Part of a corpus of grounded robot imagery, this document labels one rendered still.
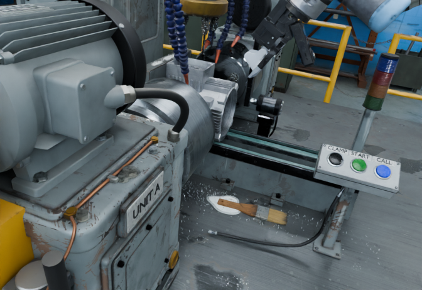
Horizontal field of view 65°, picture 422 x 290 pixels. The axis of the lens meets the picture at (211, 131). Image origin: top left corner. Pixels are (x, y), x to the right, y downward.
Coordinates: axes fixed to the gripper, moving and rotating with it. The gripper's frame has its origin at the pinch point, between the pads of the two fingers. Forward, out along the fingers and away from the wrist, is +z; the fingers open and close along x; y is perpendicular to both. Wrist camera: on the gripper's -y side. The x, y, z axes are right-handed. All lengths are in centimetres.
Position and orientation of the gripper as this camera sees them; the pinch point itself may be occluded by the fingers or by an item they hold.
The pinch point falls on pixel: (254, 75)
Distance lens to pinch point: 92.4
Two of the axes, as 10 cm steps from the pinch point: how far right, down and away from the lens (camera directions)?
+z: -5.6, 6.4, 5.3
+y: -7.6, -6.5, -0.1
